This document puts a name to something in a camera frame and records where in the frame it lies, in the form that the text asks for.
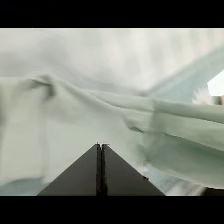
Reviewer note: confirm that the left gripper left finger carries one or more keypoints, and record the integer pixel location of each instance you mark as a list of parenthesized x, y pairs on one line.
[(80, 180)]

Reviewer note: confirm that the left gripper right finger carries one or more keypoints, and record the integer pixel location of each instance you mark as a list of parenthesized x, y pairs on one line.
[(123, 180)]

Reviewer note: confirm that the pale green shirt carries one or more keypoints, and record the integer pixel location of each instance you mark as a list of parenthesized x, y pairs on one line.
[(83, 110)]

